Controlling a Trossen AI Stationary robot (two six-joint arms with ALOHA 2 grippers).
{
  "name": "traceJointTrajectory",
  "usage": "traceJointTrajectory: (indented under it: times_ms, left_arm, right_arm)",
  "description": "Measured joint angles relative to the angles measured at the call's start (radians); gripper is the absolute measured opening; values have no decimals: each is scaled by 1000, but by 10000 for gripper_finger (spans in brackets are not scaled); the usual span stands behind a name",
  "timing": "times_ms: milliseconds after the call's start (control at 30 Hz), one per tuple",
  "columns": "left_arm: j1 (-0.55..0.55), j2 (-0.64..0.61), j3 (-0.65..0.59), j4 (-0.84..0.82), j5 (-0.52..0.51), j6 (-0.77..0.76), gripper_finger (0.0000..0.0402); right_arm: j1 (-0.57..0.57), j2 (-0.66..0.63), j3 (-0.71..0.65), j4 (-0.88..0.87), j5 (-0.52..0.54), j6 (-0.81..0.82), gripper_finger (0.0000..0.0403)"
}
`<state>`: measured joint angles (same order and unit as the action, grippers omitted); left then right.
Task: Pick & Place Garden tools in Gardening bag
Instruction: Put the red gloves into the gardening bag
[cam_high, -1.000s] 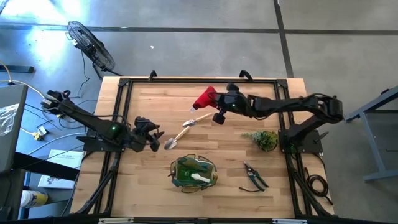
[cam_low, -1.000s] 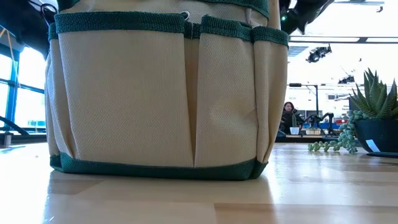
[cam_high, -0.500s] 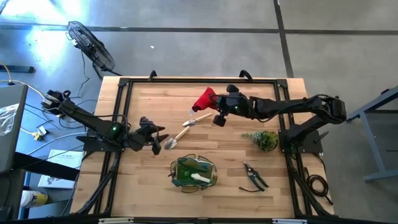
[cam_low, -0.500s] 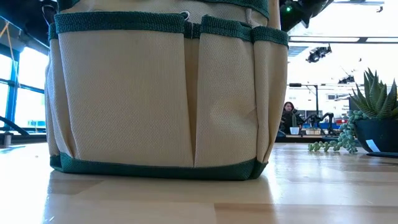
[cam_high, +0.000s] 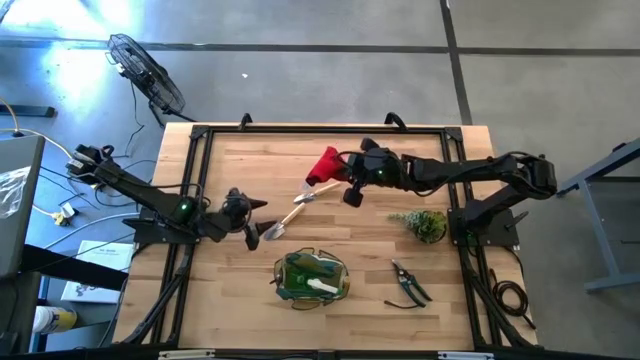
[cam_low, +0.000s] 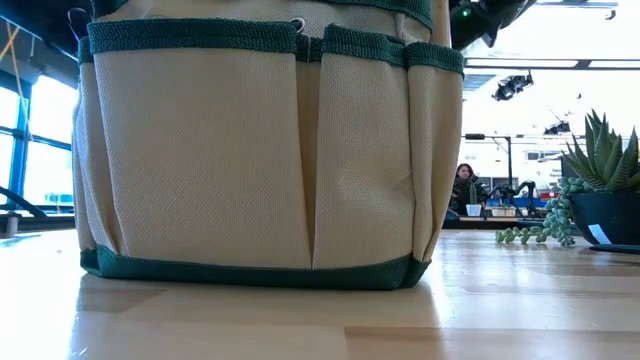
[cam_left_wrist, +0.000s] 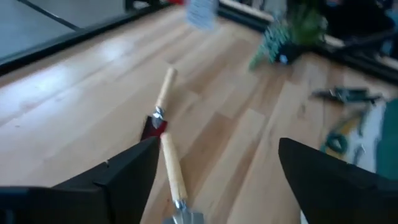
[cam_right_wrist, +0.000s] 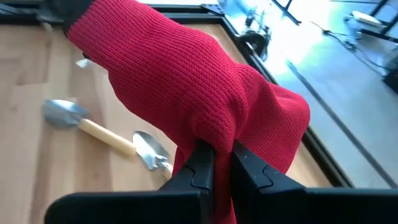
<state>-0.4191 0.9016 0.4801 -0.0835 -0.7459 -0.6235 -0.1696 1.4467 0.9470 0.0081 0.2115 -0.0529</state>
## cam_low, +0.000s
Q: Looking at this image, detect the person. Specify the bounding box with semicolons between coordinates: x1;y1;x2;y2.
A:
449;162;490;217

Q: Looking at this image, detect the potted green succulent plant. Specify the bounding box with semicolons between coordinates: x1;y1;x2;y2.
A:
494;108;640;255

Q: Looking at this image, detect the black curved strut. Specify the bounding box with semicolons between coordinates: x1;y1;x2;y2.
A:
0;185;49;220

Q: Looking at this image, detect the black background gantry frame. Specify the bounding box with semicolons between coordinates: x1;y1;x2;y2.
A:
464;133;514;189

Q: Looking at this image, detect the black aluminium table frame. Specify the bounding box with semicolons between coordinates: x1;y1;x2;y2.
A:
0;212;576;234

